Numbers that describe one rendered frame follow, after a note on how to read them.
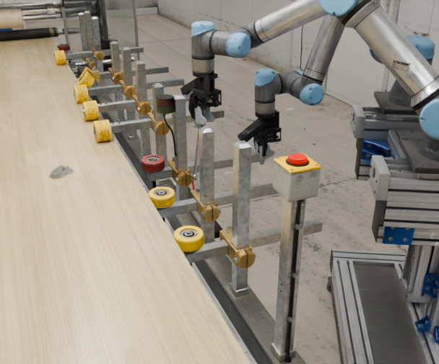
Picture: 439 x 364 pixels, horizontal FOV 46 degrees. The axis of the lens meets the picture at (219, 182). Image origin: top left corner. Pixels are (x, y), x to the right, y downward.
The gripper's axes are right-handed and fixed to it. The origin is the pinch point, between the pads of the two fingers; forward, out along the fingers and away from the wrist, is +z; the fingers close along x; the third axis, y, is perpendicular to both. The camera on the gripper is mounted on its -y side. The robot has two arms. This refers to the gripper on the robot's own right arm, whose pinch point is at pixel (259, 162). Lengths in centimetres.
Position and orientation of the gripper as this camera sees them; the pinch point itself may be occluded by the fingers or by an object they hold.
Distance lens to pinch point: 200.0
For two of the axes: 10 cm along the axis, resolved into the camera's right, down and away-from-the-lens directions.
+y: 9.2, -2.1, 3.2
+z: 0.4, 8.9, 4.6
